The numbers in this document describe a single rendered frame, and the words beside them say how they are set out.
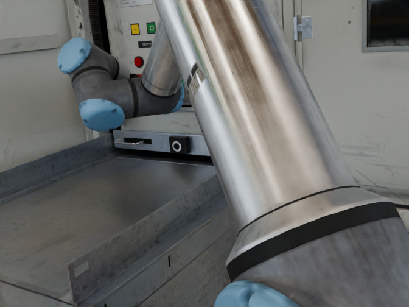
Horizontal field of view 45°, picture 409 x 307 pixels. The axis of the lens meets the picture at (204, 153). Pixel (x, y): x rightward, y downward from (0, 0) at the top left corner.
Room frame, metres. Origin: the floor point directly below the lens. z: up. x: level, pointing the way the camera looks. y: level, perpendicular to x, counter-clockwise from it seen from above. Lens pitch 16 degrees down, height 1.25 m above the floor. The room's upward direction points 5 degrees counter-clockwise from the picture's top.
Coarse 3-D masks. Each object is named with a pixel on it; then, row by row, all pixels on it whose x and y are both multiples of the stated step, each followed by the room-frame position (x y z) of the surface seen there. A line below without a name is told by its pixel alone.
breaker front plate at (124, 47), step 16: (112, 0) 1.54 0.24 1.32; (112, 16) 1.54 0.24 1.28; (128, 16) 1.51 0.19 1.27; (144, 16) 1.47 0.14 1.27; (112, 32) 1.55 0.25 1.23; (128, 32) 1.51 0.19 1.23; (144, 32) 1.48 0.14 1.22; (112, 48) 1.55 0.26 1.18; (128, 48) 1.51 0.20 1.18; (144, 48) 1.48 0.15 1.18; (128, 64) 1.52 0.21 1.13; (144, 64) 1.49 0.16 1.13; (176, 112) 1.43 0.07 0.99; (192, 112) 1.40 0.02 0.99; (128, 128) 1.54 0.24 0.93; (144, 128) 1.50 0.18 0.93; (160, 128) 1.47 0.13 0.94; (176, 128) 1.44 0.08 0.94; (192, 128) 1.40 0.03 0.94
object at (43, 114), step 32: (0, 0) 1.46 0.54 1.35; (32, 0) 1.52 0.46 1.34; (64, 0) 1.58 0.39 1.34; (0, 32) 1.45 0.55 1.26; (32, 32) 1.51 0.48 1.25; (64, 32) 1.57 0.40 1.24; (0, 64) 1.44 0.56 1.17; (32, 64) 1.49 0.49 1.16; (0, 96) 1.42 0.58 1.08; (32, 96) 1.48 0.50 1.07; (64, 96) 1.55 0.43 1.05; (0, 128) 1.41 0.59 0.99; (32, 128) 1.47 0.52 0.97; (64, 128) 1.54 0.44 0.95; (0, 160) 1.40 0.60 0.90
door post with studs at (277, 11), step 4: (268, 0) 1.21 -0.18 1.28; (272, 0) 1.21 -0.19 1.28; (276, 0) 1.20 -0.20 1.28; (280, 0) 1.20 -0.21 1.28; (272, 4) 1.21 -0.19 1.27; (276, 4) 1.20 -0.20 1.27; (280, 4) 1.20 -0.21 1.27; (272, 8) 1.21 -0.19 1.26; (276, 8) 1.20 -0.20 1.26; (280, 8) 1.20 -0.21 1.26; (276, 12) 1.20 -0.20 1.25; (280, 12) 1.20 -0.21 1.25; (276, 16) 1.20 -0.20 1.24; (280, 16) 1.20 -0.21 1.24; (280, 20) 1.20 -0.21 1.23; (280, 24) 1.20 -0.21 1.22
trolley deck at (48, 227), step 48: (48, 192) 1.21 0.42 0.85; (96, 192) 1.18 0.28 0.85; (144, 192) 1.15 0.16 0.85; (0, 240) 0.93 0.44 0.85; (48, 240) 0.91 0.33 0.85; (96, 240) 0.89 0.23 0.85; (192, 240) 0.88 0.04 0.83; (0, 288) 0.76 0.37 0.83; (48, 288) 0.72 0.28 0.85; (144, 288) 0.75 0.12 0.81
